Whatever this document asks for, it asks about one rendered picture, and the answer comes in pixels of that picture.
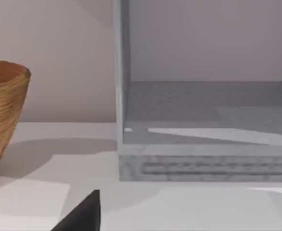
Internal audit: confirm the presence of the woven wooden basket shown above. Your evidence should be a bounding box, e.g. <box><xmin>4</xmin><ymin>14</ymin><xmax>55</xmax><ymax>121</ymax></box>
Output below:
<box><xmin>0</xmin><ymin>59</ymin><xmax>32</xmax><ymax>174</ymax></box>

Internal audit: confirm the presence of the grey open cabinet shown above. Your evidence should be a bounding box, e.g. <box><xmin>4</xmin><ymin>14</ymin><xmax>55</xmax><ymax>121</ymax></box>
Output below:
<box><xmin>112</xmin><ymin>0</ymin><xmax>282</xmax><ymax>182</ymax></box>

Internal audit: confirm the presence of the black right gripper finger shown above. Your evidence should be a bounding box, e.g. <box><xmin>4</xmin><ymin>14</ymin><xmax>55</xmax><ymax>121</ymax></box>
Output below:
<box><xmin>51</xmin><ymin>189</ymin><xmax>101</xmax><ymax>231</ymax></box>

